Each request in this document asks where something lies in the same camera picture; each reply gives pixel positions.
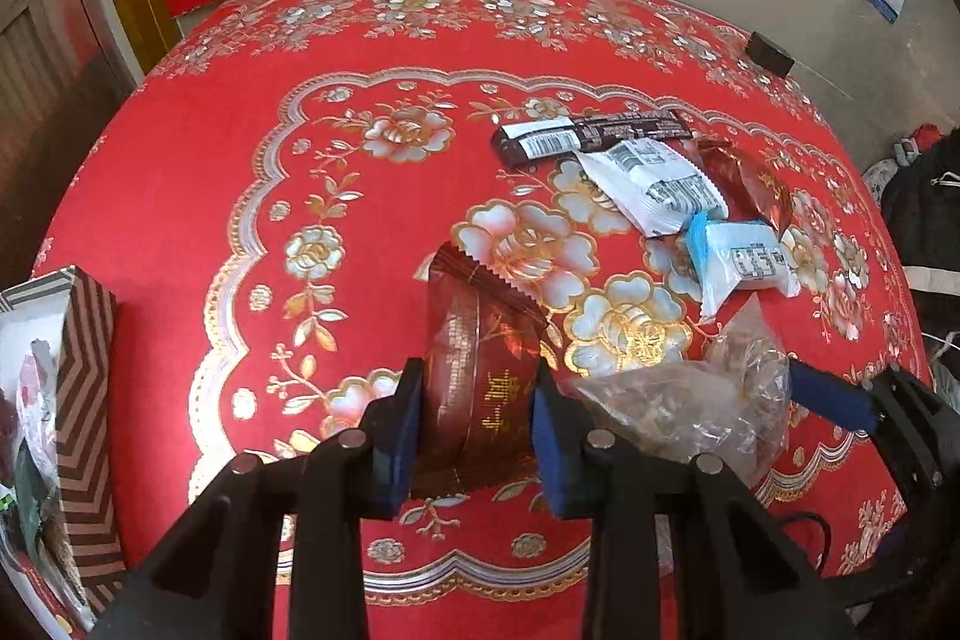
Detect dark red date packet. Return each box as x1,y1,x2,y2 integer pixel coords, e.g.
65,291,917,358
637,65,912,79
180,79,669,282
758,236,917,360
411,241,548,498
694,137,794,236

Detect black bag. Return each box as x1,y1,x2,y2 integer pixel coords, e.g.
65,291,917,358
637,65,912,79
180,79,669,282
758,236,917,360
881,137,960,416

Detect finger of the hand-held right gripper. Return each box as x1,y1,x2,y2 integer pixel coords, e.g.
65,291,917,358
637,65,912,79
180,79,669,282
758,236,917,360
787,359,946,491

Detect small black box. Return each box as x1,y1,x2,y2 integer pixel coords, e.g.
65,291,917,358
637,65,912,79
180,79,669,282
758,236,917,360
748,31,796,77

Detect white and blue snack packet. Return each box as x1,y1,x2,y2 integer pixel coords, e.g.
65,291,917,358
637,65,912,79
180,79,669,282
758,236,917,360
679,211,802,319

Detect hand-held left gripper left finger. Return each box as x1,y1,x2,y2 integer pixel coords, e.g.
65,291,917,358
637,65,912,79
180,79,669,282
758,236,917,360
90,356,427,640

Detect clear bag of nuts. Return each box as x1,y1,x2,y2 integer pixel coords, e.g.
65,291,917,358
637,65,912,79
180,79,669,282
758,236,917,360
577,299,794,483

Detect red door couplet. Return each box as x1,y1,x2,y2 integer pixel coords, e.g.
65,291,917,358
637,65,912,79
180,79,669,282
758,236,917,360
34,0,106,86

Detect floral cloth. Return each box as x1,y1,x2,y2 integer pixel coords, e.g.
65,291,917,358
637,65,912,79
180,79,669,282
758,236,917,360
862,160,897,202

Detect grey gloves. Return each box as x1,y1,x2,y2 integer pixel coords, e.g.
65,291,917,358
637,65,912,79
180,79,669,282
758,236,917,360
892,122,946,169

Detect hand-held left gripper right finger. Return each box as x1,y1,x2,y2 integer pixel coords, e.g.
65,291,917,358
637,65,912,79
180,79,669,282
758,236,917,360
527,361,856,640

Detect white barcode snack packet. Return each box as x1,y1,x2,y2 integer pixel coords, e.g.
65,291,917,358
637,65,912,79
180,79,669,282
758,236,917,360
574,139,730,236

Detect black snack bar packet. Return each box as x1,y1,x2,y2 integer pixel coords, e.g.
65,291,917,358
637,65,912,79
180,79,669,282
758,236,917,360
491,111,695,167

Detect brown striped gift box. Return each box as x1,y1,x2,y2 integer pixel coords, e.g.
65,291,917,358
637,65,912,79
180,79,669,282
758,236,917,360
0,265,128,640

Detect black cable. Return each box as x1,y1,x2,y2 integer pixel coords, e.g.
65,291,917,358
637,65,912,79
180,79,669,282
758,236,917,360
776,511,833,573

